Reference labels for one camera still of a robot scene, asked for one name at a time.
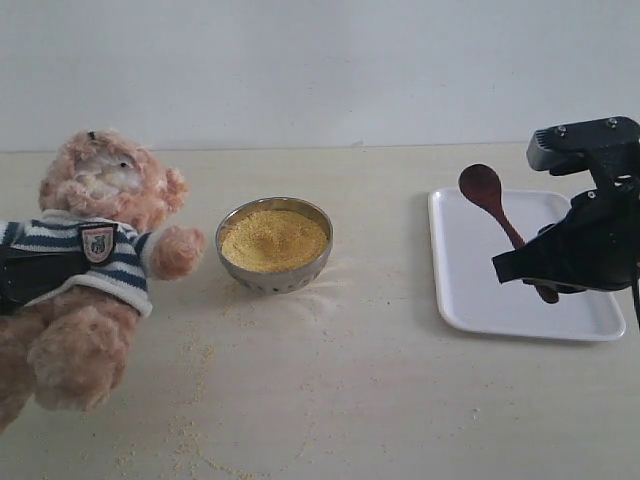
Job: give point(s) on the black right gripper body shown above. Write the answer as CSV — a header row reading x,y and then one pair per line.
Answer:
x,y
603,236

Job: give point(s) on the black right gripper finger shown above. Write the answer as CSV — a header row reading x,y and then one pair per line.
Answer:
x,y
541,261

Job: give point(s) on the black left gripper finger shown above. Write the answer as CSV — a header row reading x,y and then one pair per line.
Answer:
x,y
26,275

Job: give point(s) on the dark red wooden spoon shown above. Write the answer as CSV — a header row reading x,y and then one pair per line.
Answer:
x,y
481,185

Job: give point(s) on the beige teddy bear striped sweater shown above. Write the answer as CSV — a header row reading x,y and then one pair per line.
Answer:
x,y
109,198

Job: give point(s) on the white rectangular plastic tray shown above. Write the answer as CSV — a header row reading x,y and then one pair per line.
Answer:
x,y
464,240

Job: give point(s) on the steel bowl of yellow millet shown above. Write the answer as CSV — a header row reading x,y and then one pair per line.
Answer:
x,y
275,245

